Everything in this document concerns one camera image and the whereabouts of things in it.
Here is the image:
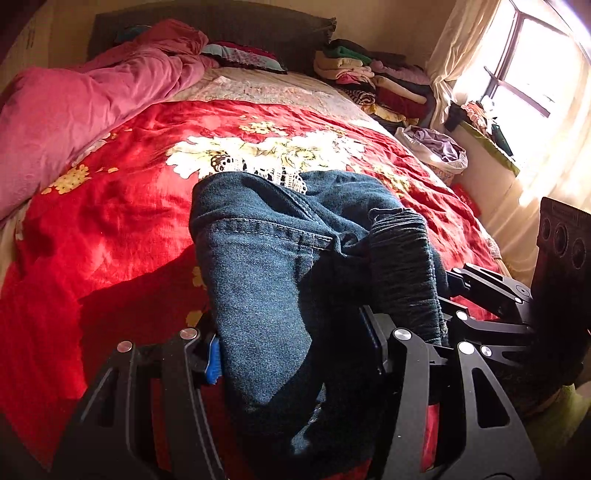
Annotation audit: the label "red floral blanket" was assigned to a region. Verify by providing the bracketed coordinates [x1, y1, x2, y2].
[0, 99, 504, 480]

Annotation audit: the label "cream curtain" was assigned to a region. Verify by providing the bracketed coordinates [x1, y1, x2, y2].
[425, 0, 513, 134]
[480, 69, 591, 278]

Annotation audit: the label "cream wardrobe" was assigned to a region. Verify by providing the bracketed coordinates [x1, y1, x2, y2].
[0, 0, 93, 88]

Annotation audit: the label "window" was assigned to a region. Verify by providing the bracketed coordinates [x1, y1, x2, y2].
[480, 0, 580, 121]

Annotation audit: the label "floral pillow with teal edge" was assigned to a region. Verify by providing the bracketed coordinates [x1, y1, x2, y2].
[201, 44, 287, 75]

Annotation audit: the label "blue denim pants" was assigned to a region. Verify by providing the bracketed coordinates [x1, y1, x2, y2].
[189, 154, 451, 477]

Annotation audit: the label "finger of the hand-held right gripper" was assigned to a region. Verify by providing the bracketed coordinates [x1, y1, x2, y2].
[436, 298, 542, 360]
[445, 262, 537, 325]

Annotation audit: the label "maroon pillow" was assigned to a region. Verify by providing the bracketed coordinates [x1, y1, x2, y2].
[217, 41, 278, 58]

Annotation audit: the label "pale green cloth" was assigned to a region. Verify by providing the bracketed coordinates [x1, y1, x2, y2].
[526, 383, 591, 467]

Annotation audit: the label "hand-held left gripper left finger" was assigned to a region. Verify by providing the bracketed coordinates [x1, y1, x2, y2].
[51, 328, 227, 480]

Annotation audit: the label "pink duvet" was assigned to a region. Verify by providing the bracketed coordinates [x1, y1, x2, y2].
[0, 18, 220, 222]

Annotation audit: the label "pile of folded clothes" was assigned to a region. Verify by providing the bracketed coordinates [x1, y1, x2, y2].
[314, 39, 437, 127]

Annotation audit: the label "teal cloth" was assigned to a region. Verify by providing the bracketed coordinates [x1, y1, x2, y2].
[115, 25, 154, 45]

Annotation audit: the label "pale patterned bed sheet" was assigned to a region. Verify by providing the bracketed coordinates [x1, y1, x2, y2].
[171, 67, 398, 136]

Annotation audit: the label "purple cloth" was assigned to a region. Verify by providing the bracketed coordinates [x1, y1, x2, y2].
[411, 129, 463, 163]

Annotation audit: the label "dark grey headboard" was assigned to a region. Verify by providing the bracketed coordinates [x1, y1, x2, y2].
[88, 0, 338, 75]

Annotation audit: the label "white plastic bag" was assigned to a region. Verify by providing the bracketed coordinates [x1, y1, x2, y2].
[394, 126, 469, 185]

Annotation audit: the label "red packet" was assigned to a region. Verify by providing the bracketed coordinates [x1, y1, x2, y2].
[450, 182, 484, 217]

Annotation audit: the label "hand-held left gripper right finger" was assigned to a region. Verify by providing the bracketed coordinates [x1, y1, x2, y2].
[360, 305, 541, 480]

